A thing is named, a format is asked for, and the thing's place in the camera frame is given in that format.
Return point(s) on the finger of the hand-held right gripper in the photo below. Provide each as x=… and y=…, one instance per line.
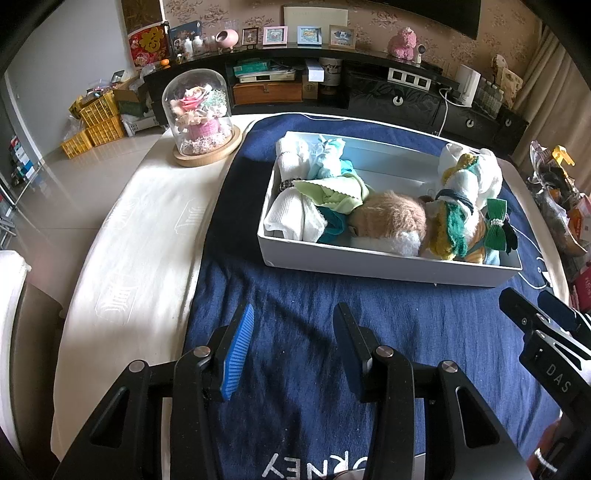
x=517, y=309
x=556, y=309

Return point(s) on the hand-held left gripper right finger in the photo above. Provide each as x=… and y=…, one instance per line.
x=353, y=355

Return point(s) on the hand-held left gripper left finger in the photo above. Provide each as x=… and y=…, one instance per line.
x=235, y=355

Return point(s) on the black bow hair clip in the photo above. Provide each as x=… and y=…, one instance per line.
x=511, y=237

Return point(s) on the green ribbon bow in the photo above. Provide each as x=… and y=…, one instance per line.
x=496, y=221

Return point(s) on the white cardboard box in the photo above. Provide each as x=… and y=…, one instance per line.
x=369, y=263

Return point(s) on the teal cloth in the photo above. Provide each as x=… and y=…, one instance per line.
x=333, y=230

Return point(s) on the white fluffy yellow-green knitwear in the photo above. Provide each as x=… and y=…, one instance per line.
x=485, y=180

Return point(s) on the brown plush toy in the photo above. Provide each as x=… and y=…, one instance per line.
x=388, y=217

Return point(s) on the white towel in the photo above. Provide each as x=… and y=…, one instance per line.
x=288, y=212

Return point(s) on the light green cloth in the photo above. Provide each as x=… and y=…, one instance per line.
x=328, y=194

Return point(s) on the light blue small cloth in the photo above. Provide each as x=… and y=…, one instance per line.
x=330, y=154

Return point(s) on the person's right hand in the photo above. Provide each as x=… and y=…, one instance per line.
x=549, y=438

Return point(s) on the navy blanket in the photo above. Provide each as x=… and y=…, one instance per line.
x=300, y=286

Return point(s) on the orange snack package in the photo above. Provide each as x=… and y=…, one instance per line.
x=579, y=219

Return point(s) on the clear plastic bag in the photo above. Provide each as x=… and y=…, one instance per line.
x=549, y=203

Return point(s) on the yellow plastic toy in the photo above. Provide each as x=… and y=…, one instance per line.
x=563, y=156

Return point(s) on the brown chair white cushion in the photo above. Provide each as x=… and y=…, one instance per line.
x=32, y=360

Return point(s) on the row of glass bottles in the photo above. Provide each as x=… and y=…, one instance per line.
x=488, y=96

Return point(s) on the white tall appliance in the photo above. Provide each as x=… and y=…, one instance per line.
x=467, y=85

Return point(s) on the beige curtain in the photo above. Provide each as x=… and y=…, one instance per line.
x=547, y=74

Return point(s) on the glass dome with flowers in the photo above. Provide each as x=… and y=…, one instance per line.
x=201, y=117

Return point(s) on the white plastic basket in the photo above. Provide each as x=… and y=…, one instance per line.
x=141, y=126

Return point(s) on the black cabinet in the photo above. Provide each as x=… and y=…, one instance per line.
x=378, y=99

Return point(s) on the yellow plastic crate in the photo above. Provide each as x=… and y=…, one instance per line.
x=106, y=131
x=76, y=144
x=99, y=108

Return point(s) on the wooden box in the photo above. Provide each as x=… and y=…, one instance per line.
x=268, y=93

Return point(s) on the cardboard box with clutter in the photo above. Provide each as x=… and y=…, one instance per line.
x=131, y=92

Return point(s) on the stack of teal boxes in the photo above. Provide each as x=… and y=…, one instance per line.
x=263, y=71

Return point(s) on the small white box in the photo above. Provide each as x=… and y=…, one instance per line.
x=315, y=71

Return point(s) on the shelf of colourful boxes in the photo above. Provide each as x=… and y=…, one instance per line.
x=22, y=159

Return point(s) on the pink plush toy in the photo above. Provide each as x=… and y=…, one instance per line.
x=402, y=43

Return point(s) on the black television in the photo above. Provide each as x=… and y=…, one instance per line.
x=434, y=16

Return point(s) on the pink round vase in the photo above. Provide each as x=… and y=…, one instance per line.
x=228, y=38

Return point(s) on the blue gift box with bottles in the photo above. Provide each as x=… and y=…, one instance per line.
x=185, y=39

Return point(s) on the red gold decorated box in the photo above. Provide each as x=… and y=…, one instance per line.
x=147, y=47

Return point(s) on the white canvas board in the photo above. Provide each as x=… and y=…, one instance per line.
x=316, y=16

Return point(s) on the white triple photo frame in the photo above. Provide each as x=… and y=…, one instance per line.
x=409, y=77

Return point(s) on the white security camera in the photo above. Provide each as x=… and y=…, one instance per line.
x=420, y=54

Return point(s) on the wooden picture frame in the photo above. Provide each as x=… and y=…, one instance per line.
x=342, y=37

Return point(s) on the small dark picture frame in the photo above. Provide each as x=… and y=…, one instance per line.
x=250, y=37

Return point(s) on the pink picture frame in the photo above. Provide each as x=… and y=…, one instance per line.
x=275, y=36

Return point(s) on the blue picture frame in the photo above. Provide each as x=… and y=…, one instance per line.
x=309, y=36

